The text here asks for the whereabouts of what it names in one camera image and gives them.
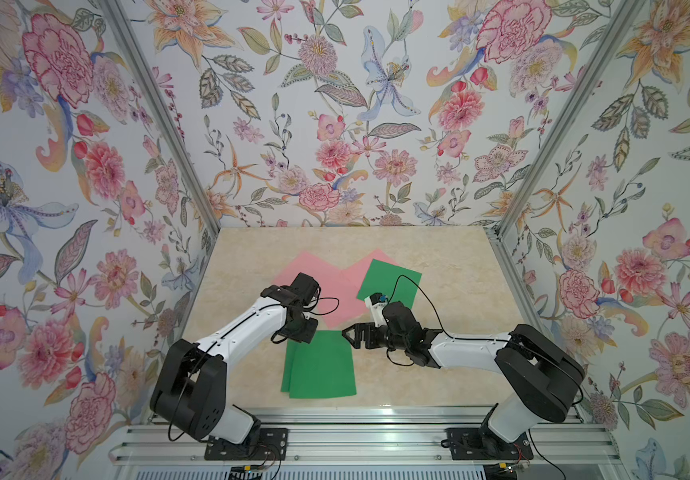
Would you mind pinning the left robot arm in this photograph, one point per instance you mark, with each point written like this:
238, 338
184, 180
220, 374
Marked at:
191, 392

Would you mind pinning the pink paper middle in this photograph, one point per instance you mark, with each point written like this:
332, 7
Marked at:
351, 309

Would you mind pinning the right corner aluminium post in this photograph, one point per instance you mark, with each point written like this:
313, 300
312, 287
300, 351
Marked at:
612, 37

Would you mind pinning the left corner aluminium post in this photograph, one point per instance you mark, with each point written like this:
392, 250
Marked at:
120, 25

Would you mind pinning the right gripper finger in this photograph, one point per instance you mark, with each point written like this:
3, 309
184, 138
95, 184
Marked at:
364, 342
361, 330

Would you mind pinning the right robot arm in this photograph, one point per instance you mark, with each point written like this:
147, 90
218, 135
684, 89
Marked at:
544, 380

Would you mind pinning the pink paper left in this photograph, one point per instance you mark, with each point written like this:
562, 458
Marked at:
330, 278

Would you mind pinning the aluminium rail frame front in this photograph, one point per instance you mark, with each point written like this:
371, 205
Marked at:
367, 443

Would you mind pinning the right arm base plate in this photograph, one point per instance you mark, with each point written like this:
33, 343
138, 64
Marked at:
476, 444

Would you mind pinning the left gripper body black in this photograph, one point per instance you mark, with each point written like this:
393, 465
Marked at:
303, 329

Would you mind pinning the green paper front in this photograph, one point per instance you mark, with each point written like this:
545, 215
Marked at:
291, 349

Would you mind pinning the corner aluminium post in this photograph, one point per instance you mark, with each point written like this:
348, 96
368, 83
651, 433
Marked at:
120, 25
612, 37

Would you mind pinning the green paper hidden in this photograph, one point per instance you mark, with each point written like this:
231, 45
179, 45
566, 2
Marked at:
395, 282

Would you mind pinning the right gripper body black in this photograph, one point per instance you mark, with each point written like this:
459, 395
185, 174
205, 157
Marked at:
394, 343

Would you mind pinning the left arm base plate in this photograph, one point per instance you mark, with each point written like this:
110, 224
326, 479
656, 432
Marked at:
263, 444

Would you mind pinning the pink paper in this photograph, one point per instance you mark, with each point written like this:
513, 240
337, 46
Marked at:
330, 278
351, 309

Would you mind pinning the green paper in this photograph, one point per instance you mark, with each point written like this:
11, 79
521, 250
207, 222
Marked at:
322, 369
291, 349

